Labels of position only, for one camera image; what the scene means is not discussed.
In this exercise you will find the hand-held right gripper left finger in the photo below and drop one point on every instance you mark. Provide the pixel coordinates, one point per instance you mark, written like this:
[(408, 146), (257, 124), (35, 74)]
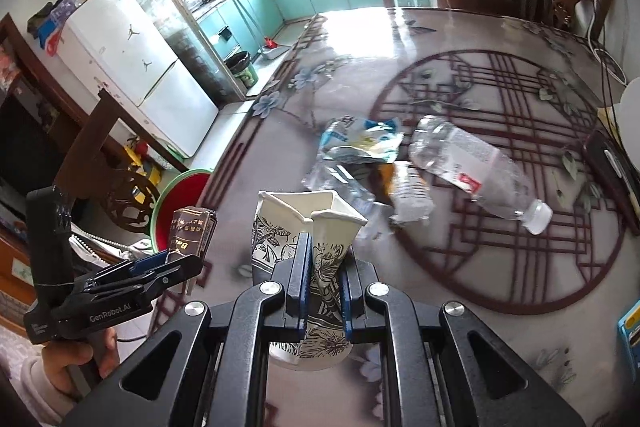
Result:
[(300, 279)]

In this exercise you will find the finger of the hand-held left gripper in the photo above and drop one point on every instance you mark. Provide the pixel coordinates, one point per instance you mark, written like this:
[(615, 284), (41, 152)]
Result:
[(165, 277), (150, 260)]

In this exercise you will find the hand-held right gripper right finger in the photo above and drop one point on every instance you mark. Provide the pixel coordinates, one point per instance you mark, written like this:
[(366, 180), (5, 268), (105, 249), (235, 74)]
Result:
[(348, 302)]

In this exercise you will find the brown cigarette box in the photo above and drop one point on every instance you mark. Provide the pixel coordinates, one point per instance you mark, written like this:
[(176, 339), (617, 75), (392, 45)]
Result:
[(192, 232)]

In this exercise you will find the floral print paper cup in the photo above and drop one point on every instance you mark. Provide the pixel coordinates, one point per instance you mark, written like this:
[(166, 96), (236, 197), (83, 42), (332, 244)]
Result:
[(280, 227)]

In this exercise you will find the red bucket with green rim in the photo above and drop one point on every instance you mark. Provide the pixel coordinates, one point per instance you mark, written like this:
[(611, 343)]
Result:
[(185, 202)]

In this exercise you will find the person's left forearm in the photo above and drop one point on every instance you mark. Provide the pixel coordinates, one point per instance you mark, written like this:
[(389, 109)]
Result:
[(35, 399)]

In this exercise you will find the black trash bin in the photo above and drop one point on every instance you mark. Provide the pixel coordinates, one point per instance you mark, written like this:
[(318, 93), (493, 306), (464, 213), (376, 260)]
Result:
[(241, 67)]

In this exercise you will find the person's left hand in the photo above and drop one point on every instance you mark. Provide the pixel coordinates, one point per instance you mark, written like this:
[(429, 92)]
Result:
[(67, 364)]

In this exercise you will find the white cloth with beads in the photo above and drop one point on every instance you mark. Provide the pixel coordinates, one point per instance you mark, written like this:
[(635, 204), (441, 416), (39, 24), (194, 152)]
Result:
[(110, 249)]

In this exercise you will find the clear plastic wrapper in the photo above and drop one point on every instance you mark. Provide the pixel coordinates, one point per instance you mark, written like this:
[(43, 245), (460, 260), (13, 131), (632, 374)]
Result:
[(340, 187)]

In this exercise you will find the carved dark wooden chair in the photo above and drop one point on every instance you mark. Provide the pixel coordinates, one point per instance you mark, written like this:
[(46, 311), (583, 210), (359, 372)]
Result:
[(95, 142)]

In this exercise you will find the dark wooden cabinet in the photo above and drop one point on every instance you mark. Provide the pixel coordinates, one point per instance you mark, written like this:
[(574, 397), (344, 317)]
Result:
[(25, 132)]

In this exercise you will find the printed wrapper with orange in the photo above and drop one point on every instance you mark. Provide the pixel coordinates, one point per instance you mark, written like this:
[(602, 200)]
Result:
[(410, 192)]

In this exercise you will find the blue and white snack wrapper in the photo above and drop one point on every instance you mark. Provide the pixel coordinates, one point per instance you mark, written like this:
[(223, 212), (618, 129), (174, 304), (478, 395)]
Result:
[(360, 139)]

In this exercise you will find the clear plastic bottle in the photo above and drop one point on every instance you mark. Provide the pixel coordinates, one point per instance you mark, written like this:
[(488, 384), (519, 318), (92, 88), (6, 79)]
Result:
[(465, 162)]

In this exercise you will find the white refrigerator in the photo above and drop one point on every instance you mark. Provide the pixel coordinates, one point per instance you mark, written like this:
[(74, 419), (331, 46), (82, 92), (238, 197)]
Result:
[(150, 72)]

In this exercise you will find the blue and red bag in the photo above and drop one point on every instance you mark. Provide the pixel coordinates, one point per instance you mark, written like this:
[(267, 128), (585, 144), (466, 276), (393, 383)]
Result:
[(52, 39)]

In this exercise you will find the dark green cloth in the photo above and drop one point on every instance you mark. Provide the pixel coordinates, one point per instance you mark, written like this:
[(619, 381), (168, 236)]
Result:
[(40, 19)]

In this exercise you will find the grey dustpan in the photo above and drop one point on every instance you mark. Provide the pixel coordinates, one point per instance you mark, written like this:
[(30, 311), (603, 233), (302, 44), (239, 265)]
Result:
[(275, 51)]

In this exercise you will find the dark phone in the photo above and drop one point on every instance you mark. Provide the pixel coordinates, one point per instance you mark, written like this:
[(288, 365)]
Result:
[(610, 172)]

